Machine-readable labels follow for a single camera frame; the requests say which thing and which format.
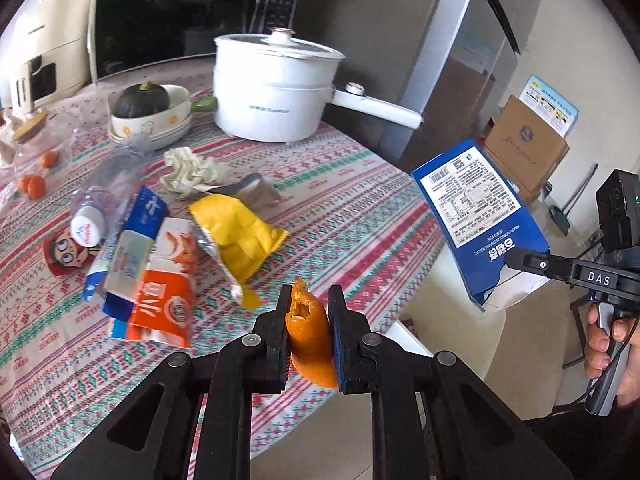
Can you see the white plastic trash bin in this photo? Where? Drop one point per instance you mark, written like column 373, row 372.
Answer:
column 518, row 352

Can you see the blue white milk carton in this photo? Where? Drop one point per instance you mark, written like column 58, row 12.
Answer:
column 483, row 220

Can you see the blue white carton box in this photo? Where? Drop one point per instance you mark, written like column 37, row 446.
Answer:
column 114, row 277

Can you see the dark green pumpkin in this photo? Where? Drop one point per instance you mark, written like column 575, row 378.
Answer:
column 141, row 100

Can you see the black microwave oven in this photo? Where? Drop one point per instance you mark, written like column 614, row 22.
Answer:
column 128, row 34

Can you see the grey refrigerator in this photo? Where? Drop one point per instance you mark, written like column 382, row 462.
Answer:
column 431, row 56

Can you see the cream white kitchen appliance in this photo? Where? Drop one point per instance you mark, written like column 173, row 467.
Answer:
column 48, row 58

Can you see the white electric cooking pot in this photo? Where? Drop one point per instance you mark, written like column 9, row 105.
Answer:
column 274, row 88

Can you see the blue yellow wall poster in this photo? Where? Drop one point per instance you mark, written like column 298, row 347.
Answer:
column 549, row 105

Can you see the red cartoon face can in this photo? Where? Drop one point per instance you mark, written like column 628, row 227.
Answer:
column 63, row 255

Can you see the white flower-print bowl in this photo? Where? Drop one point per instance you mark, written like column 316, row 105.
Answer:
column 162, row 129

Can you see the clear bag with tomatoes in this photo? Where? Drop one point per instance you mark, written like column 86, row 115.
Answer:
column 42, row 145

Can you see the orange peel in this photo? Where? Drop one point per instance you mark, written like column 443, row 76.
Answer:
column 310, row 337

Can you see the crumpled white tissue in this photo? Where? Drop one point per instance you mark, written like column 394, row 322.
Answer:
column 190, row 172

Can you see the yellow snack wrapper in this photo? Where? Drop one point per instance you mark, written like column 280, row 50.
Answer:
column 238, row 241

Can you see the silver sausage snack wrapper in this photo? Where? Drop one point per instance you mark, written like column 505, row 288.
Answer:
column 254, row 191

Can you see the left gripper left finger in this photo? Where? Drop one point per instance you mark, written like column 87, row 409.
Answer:
column 257, row 362

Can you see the orange fish snack bag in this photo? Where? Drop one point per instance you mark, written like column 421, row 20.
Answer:
column 164, row 296

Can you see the person's right hand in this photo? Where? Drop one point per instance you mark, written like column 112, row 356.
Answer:
column 597, row 359

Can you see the clear plastic water bottle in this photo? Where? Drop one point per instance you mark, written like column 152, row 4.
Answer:
column 99, row 206

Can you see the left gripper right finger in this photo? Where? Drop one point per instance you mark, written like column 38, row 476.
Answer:
column 368, row 362

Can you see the brown cardboard box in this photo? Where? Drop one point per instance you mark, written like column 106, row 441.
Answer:
column 524, row 148

